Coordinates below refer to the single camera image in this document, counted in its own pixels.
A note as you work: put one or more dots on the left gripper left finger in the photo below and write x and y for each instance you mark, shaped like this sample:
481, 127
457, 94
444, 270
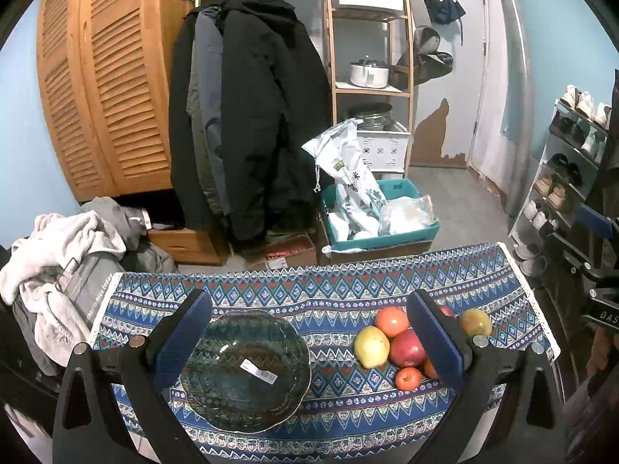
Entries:
89, 427

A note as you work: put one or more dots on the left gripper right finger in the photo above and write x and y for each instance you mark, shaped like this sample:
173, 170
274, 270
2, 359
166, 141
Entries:
527, 427

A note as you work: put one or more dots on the small tangerine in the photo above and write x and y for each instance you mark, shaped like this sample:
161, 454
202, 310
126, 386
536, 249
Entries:
408, 379
429, 370

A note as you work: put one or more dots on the small tangerine front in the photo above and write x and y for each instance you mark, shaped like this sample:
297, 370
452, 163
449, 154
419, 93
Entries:
408, 379

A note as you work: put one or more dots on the red apple front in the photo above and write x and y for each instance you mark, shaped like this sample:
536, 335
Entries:
406, 350

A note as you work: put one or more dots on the red apple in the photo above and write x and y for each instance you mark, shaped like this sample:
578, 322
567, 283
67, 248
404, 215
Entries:
447, 311
406, 350

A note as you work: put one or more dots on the large orange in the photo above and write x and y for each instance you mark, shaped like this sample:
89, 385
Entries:
392, 321

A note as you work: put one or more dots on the yellow green apple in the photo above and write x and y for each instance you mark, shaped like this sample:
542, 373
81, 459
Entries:
371, 347

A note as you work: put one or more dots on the red apple back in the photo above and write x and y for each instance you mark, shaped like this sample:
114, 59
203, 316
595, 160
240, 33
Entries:
447, 311

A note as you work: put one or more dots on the grey shoe rack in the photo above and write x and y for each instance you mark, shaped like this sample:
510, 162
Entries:
578, 165

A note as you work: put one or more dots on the pile of grey clothes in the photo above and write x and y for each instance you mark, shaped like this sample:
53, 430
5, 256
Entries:
56, 278

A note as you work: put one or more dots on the dark glass bowl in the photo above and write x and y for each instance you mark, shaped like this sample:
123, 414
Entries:
248, 373

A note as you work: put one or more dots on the blue patterned tablecloth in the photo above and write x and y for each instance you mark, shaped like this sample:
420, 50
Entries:
348, 411

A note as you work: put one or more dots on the clear plastic bag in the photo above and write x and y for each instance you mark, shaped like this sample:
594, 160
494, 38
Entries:
406, 214

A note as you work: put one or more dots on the teal storage box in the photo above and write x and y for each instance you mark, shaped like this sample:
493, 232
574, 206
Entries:
341, 239

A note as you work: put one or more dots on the white patterned carton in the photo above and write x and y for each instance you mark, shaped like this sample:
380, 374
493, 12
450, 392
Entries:
385, 151

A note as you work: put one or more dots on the cardboard box on floor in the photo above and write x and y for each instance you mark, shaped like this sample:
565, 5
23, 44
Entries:
283, 252

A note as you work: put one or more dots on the hanging dark bag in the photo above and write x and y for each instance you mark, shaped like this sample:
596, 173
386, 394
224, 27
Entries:
428, 62

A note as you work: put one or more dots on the white rice bag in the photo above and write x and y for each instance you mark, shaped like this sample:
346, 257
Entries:
359, 199

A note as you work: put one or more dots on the black folded umbrella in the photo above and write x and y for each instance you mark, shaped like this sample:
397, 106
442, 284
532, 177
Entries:
444, 12

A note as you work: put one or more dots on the white rice cooker pot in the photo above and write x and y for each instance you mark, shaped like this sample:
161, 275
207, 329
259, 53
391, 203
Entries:
367, 73

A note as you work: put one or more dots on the wooden shelf rack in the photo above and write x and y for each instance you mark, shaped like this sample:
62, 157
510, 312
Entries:
353, 34

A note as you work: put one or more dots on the black hanging coat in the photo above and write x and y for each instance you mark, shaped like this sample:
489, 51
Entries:
275, 96

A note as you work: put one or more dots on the grey hanging jacket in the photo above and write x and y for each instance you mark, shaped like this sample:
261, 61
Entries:
204, 108

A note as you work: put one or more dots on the wooden louvered wardrobe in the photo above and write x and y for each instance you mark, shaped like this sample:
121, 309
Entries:
104, 68

